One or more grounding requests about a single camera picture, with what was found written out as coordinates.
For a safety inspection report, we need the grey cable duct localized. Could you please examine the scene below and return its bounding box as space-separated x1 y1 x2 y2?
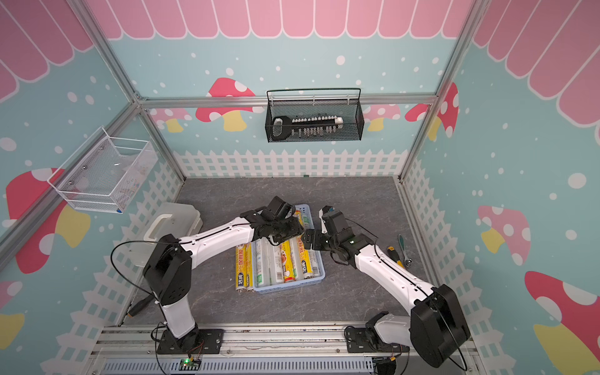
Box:
94 356 375 374

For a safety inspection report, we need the black socket bit holder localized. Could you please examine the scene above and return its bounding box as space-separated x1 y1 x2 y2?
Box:
270 116 344 142

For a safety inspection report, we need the yellow black screwdriver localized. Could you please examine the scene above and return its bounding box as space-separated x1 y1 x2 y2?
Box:
386 246 405 268

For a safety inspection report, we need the yellow wrap roll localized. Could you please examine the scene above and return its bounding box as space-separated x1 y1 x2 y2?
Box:
292 210 315 281
235 245 248 292
280 241 296 283
245 243 254 291

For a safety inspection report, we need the green circuit board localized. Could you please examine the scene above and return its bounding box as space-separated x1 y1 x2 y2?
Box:
178 358 202 372

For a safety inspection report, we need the black wire wall basket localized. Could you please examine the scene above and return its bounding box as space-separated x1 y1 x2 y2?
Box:
265 87 365 143

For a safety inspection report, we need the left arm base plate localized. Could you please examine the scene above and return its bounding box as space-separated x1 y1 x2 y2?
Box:
157 328 225 356

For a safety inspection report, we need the blue plastic basket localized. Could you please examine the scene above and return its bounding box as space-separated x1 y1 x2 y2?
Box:
246 203 326 295

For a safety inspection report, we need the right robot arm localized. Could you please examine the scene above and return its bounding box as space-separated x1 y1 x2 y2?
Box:
302 206 471 368

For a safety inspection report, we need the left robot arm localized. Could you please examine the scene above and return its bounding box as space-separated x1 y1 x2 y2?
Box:
143 196 305 354

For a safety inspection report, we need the white green-label wrap roll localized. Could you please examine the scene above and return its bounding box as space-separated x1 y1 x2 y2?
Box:
269 245 284 284

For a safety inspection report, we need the white red-label wrap roll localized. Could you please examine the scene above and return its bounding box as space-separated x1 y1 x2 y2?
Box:
254 239 271 288

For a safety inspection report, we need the green handled tool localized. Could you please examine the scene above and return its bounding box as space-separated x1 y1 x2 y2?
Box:
398 234 413 269

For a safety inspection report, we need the white wire wall basket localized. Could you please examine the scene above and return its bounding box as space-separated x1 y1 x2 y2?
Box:
47 127 159 213

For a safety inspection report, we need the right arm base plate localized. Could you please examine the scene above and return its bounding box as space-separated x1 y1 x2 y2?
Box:
344 326 410 355

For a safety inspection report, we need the translucent plastic storage box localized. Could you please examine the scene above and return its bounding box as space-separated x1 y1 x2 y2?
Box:
127 202 203 267

